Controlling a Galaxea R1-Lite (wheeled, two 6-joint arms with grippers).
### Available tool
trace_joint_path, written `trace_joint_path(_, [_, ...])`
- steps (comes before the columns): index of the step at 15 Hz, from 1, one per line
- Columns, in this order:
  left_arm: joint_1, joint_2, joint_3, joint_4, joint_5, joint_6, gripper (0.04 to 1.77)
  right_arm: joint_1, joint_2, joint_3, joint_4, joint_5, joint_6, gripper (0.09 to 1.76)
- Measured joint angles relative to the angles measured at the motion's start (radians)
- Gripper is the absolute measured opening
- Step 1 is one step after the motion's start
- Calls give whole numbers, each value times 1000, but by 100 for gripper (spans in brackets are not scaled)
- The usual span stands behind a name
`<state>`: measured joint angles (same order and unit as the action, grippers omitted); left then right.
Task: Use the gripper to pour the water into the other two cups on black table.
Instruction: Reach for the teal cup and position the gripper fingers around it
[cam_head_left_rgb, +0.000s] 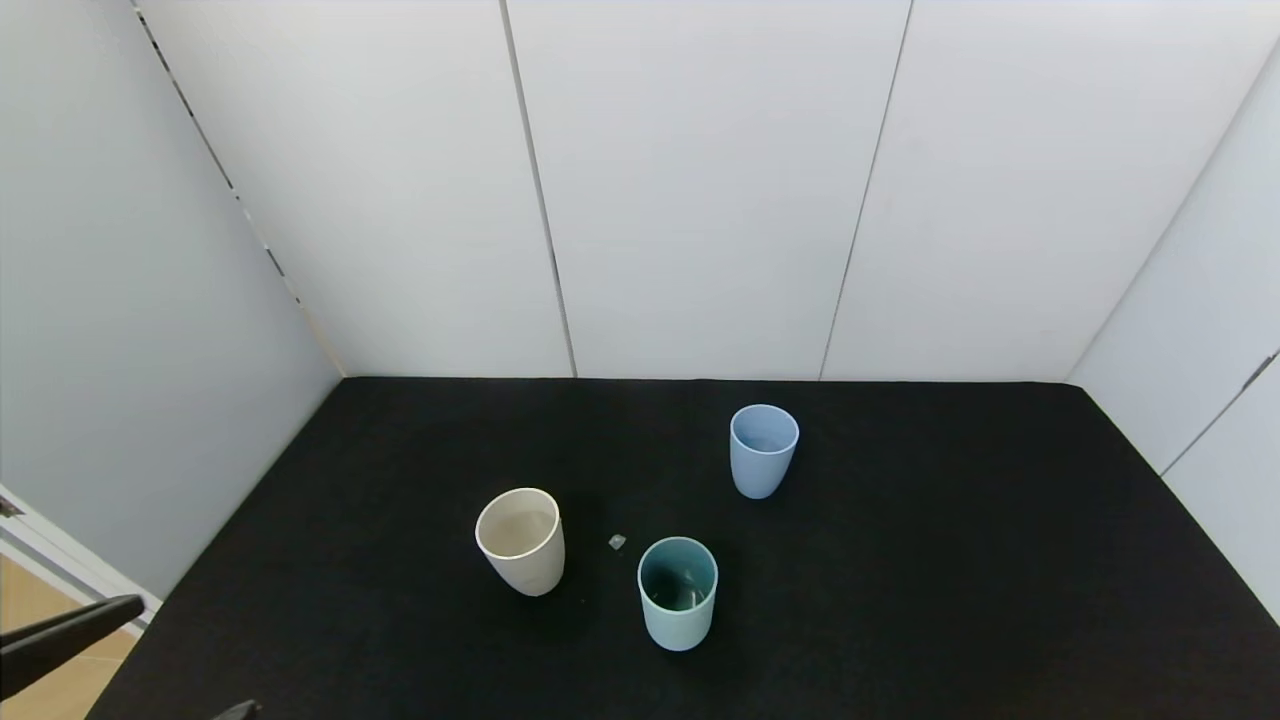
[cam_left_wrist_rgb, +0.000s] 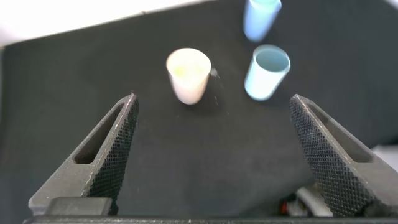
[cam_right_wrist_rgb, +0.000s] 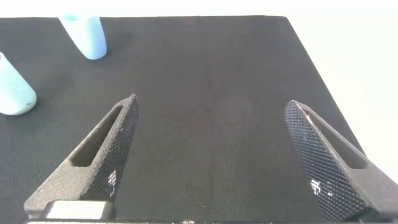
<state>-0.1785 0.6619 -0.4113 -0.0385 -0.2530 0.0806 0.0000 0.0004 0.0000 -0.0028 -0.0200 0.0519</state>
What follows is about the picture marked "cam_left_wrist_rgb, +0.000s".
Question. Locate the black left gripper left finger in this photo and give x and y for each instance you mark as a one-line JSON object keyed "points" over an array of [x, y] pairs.
{"points": [[77, 182]]}

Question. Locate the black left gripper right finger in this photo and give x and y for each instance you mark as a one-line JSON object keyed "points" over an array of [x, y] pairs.
{"points": [[335, 174]]}

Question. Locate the teal plastic cup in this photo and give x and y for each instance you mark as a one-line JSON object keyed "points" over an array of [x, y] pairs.
{"points": [[264, 79]]}

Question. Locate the cream plastic cup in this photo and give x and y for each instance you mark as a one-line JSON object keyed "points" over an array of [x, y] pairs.
{"points": [[188, 77]]}

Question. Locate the small clear scrap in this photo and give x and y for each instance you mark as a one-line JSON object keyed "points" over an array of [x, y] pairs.
{"points": [[214, 73]]}

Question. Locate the light blue plastic cup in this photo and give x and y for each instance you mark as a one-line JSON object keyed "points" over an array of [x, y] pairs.
{"points": [[258, 21]]}

